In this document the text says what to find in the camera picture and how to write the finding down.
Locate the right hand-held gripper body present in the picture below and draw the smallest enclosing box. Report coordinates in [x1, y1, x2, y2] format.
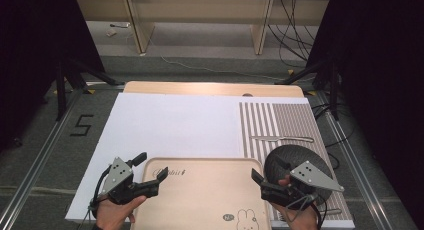
[260, 160, 345, 211]

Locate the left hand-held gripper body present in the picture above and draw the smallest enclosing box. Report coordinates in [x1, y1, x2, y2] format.
[99, 156, 160, 205]

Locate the dark grey round plate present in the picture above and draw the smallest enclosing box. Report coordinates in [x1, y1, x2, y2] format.
[263, 144, 334, 206]

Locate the silver table knife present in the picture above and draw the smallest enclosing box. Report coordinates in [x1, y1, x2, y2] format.
[249, 135, 315, 144]

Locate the beige tray with rabbit print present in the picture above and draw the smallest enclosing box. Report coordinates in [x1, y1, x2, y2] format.
[131, 157, 273, 230]

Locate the person's left hand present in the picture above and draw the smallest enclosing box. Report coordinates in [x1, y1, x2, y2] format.
[94, 194, 148, 230]

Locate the person's right hand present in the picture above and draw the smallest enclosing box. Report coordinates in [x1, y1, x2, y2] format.
[270, 200, 320, 230]

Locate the white striped placemat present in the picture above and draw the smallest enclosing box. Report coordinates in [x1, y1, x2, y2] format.
[64, 92, 356, 230]

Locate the black metal stand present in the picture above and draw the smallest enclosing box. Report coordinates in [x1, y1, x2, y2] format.
[53, 56, 126, 122]
[273, 56, 342, 122]

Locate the dark curtain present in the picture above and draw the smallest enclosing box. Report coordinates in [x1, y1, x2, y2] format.
[305, 0, 424, 230]
[0, 0, 106, 153]

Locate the light wooden shelf unit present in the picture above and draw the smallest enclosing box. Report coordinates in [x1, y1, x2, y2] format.
[74, 0, 331, 56]

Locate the left hand-held gripper cable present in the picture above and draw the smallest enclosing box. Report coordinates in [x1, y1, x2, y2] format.
[77, 165, 112, 230]

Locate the hand-held gripper cable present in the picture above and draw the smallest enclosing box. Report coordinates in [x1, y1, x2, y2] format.
[77, 165, 112, 230]
[285, 193, 328, 230]

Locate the right hand-held gripper cable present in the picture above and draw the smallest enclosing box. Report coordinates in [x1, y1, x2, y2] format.
[285, 193, 328, 230]

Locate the black cable beside table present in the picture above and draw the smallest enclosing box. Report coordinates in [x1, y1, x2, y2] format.
[311, 102, 355, 172]

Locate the metal floor rail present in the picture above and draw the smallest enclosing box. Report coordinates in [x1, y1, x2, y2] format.
[315, 90, 395, 230]
[0, 89, 85, 230]

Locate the white floor cable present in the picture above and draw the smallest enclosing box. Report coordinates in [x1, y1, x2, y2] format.
[125, 31, 292, 83]

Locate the bundle of black cables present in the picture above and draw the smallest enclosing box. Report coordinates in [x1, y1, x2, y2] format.
[267, 0, 318, 70]

